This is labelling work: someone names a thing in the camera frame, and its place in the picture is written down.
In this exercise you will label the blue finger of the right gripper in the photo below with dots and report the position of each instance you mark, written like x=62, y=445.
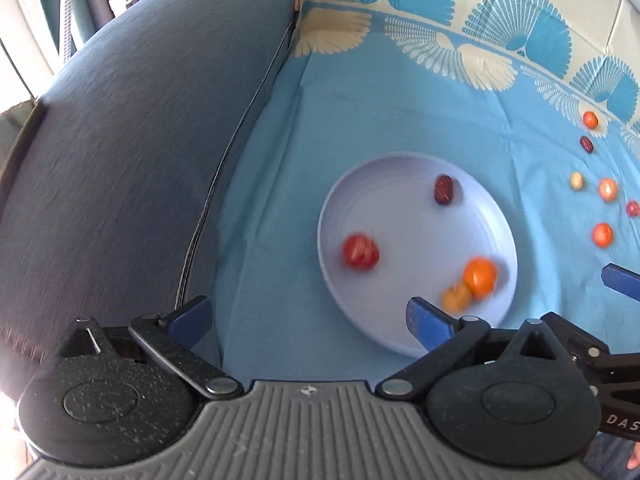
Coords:
x=621, y=280

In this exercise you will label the blue fan-pattern tablecloth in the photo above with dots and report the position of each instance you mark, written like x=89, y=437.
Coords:
x=497, y=88

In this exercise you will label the lavender round plate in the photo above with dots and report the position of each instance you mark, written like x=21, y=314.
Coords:
x=424, y=247

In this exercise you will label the orange front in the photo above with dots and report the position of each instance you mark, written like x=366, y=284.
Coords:
x=480, y=276

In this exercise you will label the blue fabric sofa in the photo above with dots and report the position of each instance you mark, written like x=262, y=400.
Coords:
x=108, y=198

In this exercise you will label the bare tangerine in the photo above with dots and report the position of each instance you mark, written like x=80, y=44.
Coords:
x=602, y=235

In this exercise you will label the beige longan front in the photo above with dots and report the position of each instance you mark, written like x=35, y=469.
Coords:
x=456, y=298

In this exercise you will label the garment steamer stand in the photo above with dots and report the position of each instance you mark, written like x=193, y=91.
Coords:
x=70, y=5

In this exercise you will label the person's right hand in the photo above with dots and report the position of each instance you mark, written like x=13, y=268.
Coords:
x=613, y=458

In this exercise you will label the small orange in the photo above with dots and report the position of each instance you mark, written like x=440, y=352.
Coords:
x=590, y=120

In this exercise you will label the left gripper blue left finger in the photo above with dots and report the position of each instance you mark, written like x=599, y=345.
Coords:
x=169, y=341

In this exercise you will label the beige longan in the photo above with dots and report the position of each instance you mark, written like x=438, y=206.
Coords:
x=577, y=181
x=456, y=298

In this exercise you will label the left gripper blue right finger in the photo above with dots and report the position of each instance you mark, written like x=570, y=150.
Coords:
x=450, y=345

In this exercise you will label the black phone on armrest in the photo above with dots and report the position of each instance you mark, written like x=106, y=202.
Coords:
x=15, y=135

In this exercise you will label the red candy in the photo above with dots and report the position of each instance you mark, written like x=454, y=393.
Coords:
x=360, y=252
x=633, y=209

